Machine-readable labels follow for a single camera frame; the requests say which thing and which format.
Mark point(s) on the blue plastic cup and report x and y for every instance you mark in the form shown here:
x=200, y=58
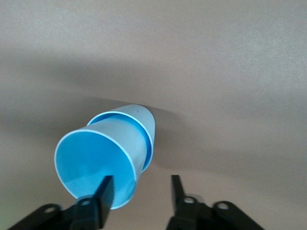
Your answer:
x=84, y=163
x=144, y=117

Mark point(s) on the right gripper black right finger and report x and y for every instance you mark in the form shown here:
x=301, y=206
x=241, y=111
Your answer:
x=184, y=210

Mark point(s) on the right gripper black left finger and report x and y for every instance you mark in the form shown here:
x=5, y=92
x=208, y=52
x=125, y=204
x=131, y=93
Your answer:
x=103, y=203

